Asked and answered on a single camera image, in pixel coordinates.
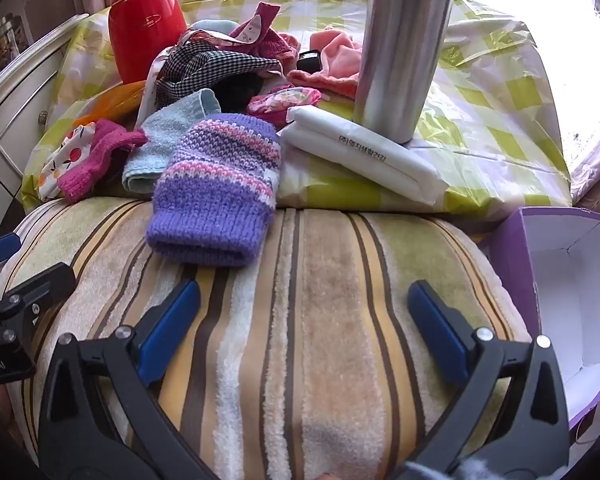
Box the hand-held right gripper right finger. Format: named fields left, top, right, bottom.
left=407, top=280, right=571, bottom=480

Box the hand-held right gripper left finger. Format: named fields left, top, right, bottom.
left=39, top=279, right=216, bottom=480

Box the purple cardboard box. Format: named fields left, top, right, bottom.
left=490, top=206, right=600, bottom=431

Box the purple striped knit hat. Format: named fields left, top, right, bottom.
left=146, top=113, right=282, bottom=267

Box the light blue terry towel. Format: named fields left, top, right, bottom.
left=121, top=88, right=222, bottom=195

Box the black velvet cloth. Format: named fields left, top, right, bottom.
left=215, top=74, right=267, bottom=113

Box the white cabinet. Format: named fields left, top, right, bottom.
left=0, top=12, right=88, bottom=241

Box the magenta knit sock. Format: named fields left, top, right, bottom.
left=227, top=2, right=301, bottom=61
left=36, top=119, right=148, bottom=203

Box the orange plastic object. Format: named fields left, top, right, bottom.
left=72, top=80, right=146, bottom=128

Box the green checked plastic tablecloth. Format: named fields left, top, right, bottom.
left=22, top=0, right=573, bottom=211

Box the pink patterned pouch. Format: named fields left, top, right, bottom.
left=246, top=85, right=322, bottom=128

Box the black white houndstooth cloth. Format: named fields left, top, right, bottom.
left=135, top=35, right=286, bottom=128

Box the red thermos flask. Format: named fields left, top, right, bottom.
left=107, top=0, right=188, bottom=86

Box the stainless steel bottle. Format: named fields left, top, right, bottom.
left=352, top=0, right=458, bottom=145

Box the white lace curtain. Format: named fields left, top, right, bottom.
left=550, top=0, right=600, bottom=201

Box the small black roll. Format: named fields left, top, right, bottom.
left=296, top=49, right=322, bottom=73

